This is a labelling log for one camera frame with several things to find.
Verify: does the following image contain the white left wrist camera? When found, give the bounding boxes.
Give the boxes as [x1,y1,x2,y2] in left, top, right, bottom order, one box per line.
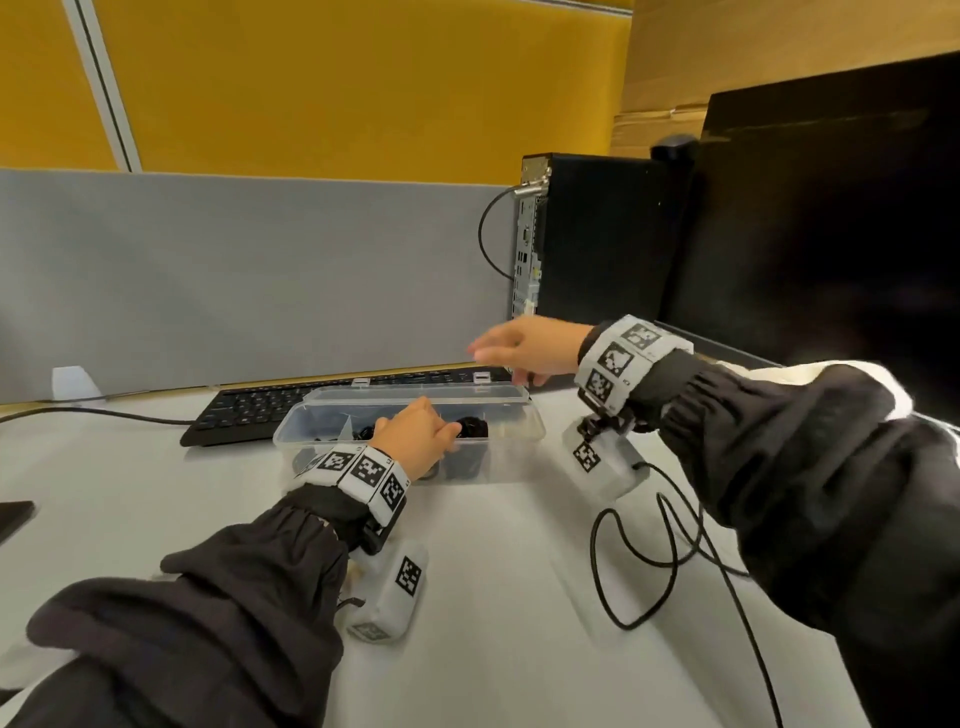
[346,538,430,645]

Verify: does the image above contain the thin lock cable silver plug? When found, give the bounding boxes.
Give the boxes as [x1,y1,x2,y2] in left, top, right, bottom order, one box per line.
[477,179,553,283]

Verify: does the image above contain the wide black monitor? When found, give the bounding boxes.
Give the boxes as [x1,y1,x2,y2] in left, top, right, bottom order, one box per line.
[659,50,960,429]

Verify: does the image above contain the yellow partition panel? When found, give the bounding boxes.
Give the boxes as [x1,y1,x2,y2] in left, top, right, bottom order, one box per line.
[0,0,635,187]

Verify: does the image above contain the small white plastic bracket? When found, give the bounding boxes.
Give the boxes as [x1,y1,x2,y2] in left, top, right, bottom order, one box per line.
[50,365,106,403]

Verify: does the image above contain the black desk power cable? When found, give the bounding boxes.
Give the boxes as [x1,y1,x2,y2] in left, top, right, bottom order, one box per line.
[0,406,196,429]

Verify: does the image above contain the person's left hand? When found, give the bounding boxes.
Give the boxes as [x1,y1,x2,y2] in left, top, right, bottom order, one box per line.
[368,395,464,483]

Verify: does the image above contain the person's right forearm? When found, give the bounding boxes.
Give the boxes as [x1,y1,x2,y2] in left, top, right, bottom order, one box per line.
[577,322,960,728]

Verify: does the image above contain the right wrist marker band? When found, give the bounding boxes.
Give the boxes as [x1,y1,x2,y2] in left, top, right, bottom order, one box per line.
[575,314,695,418]

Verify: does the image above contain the black monitor with square stand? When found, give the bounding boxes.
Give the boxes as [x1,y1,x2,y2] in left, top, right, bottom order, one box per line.
[0,500,37,545]

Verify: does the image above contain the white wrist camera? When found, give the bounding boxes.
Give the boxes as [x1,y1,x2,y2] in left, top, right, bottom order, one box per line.
[562,416,650,500]
[346,538,430,645]

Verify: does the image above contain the brown cardboard box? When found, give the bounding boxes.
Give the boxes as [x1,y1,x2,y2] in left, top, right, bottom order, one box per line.
[608,0,960,159]

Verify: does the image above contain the black keyboard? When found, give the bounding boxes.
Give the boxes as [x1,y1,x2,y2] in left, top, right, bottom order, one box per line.
[179,365,515,449]

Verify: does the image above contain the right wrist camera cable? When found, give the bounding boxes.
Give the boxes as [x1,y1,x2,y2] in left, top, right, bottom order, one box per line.
[633,461,785,728]

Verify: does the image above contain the left wrist marker band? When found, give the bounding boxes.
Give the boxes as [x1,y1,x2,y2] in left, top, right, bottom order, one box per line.
[296,442,412,528]

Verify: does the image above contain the grey desk partition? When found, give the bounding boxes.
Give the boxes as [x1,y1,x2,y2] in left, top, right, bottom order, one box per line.
[0,168,519,406]

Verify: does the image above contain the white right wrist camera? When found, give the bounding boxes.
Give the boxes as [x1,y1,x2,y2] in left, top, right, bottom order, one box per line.
[562,416,650,500]

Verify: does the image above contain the wrist marker band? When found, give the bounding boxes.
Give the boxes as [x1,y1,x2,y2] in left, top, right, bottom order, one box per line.
[575,314,695,418]
[296,442,412,528]

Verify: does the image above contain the person's left forearm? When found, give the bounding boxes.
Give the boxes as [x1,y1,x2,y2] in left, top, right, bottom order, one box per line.
[0,483,410,728]

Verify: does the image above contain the person's right hand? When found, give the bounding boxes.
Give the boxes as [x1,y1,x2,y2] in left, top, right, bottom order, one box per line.
[466,314,595,389]

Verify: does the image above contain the clear plastic compartment box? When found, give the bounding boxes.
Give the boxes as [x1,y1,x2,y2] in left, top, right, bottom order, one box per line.
[272,382,547,487]

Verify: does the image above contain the black desktop computer tower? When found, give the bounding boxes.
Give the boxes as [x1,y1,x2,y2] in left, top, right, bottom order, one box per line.
[509,153,676,324]

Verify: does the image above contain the long black braided cable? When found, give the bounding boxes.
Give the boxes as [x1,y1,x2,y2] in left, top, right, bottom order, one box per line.
[448,416,490,481]

